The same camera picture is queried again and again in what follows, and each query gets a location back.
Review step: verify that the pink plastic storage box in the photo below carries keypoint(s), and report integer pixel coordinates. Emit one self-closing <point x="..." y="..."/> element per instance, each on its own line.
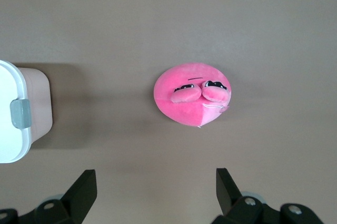
<point x="39" y="97"/>

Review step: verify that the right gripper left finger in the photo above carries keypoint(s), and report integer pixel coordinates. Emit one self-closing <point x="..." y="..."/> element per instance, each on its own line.
<point x="79" y="197"/>

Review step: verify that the pink round plush toy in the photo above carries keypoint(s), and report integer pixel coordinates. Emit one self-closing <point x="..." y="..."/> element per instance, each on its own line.
<point x="184" y="113"/>

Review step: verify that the brown table mat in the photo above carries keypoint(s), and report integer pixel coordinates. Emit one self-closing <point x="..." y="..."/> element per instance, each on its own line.
<point x="168" y="23"/>

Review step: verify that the white plastic box lid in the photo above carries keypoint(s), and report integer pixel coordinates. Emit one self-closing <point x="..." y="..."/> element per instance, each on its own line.
<point x="8" y="102"/>

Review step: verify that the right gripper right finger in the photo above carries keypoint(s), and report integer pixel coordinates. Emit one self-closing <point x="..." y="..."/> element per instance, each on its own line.
<point x="231" y="203"/>

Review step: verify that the grey lid latch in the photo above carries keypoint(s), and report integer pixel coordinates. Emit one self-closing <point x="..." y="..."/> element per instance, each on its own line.
<point x="21" y="113"/>

